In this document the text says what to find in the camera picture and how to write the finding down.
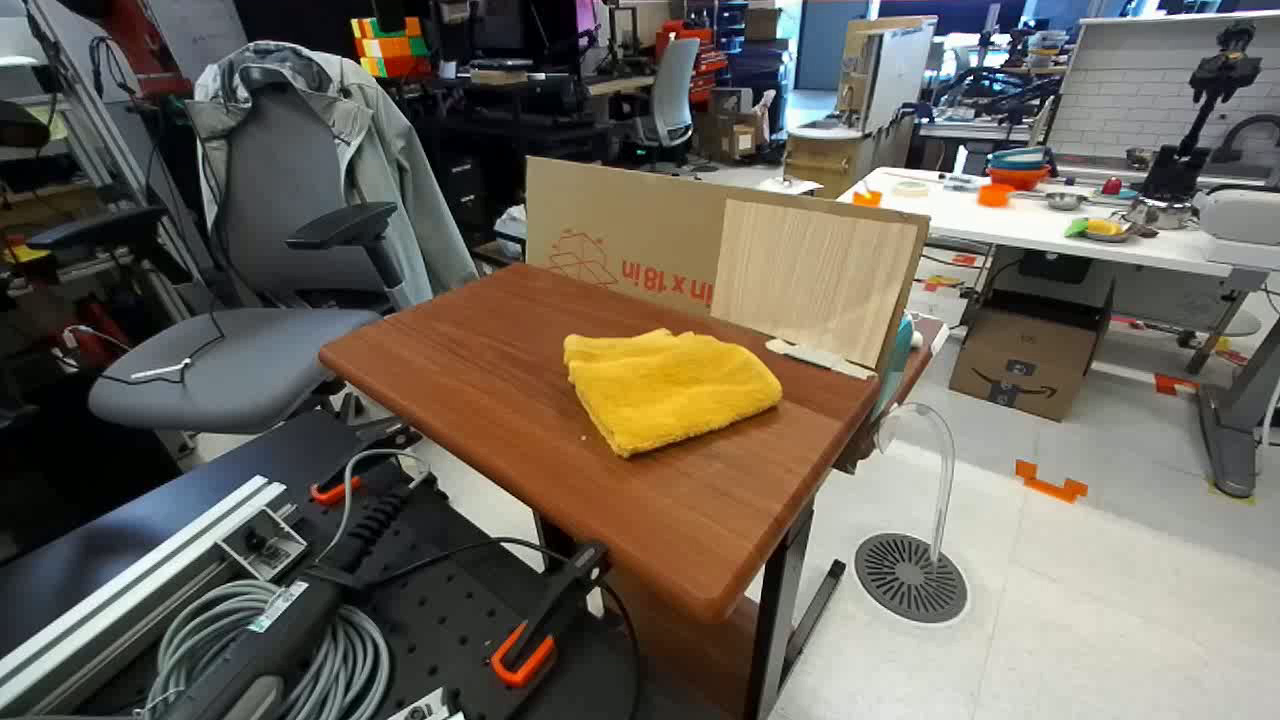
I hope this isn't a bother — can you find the yellow towel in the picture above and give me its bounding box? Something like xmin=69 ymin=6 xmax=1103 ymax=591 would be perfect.
xmin=560 ymin=322 xmax=787 ymax=458

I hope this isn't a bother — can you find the orange floor bracket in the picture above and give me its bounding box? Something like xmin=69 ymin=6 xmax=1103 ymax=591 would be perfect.
xmin=1010 ymin=455 xmax=1091 ymax=506

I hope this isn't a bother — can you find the white foam board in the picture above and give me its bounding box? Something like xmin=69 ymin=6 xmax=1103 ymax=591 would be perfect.
xmin=834 ymin=13 xmax=941 ymax=135

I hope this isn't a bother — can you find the grey metal bracket box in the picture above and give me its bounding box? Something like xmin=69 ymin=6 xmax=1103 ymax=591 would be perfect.
xmin=216 ymin=505 xmax=310 ymax=580

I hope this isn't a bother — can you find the white office chair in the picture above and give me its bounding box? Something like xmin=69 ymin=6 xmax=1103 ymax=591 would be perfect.
xmin=644 ymin=35 xmax=708 ymax=152

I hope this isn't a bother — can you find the white desk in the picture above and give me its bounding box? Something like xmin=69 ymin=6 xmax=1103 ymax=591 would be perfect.
xmin=834 ymin=162 xmax=1280 ymax=505

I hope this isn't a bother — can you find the colourful block toy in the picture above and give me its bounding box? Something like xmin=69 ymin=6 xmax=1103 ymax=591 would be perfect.
xmin=349 ymin=13 xmax=437 ymax=81

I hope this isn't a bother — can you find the grey jacket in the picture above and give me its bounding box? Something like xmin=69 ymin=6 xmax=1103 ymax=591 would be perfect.
xmin=193 ymin=35 xmax=481 ymax=311

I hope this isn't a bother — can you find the black cable connector hose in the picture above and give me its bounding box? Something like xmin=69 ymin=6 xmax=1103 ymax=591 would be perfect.
xmin=170 ymin=474 xmax=421 ymax=720

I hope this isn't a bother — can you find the aluminium extrusion rail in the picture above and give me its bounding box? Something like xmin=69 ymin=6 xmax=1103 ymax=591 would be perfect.
xmin=0 ymin=470 xmax=291 ymax=716

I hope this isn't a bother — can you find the white perforated board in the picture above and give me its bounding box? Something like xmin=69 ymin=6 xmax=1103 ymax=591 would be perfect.
xmin=1043 ymin=6 xmax=1280 ymax=172

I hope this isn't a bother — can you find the yellow green small item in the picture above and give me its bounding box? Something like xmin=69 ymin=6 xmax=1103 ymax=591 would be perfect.
xmin=1064 ymin=213 xmax=1135 ymax=246

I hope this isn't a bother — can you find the black orange bar clamp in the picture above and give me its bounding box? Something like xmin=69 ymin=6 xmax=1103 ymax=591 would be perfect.
xmin=482 ymin=536 xmax=615 ymax=690
xmin=309 ymin=444 xmax=416 ymax=510

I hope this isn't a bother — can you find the grey cable bundle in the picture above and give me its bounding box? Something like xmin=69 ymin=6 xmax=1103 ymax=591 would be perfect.
xmin=137 ymin=576 xmax=397 ymax=720

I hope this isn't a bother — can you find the large brown cardboard box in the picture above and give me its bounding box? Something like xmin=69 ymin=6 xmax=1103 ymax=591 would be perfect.
xmin=521 ymin=152 xmax=753 ymax=315

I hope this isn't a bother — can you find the small printed cardboard box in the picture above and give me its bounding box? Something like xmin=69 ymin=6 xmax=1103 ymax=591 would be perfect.
xmin=947 ymin=284 xmax=1116 ymax=423

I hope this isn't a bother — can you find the grey office chair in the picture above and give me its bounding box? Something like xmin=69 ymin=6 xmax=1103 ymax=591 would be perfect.
xmin=85 ymin=77 xmax=445 ymax=437

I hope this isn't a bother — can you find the light wooden panel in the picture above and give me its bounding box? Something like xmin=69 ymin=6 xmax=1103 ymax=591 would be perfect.
xmin=708 ymin=190 xmax=930 ymax=375

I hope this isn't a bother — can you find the orange bowl stack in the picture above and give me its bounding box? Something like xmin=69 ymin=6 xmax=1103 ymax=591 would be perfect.
xmin=983 ymin=146 xmax=1055 ymax=190

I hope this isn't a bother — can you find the black table leg frame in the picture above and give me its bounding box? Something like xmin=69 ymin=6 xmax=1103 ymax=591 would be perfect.
xmin=744 ymin=505 xmax=850 ymax=720

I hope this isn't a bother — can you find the black camera stand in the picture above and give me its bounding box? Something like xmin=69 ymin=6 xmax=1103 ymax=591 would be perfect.
xmin=1140 ymin=17 xmax=1262 ymax=207

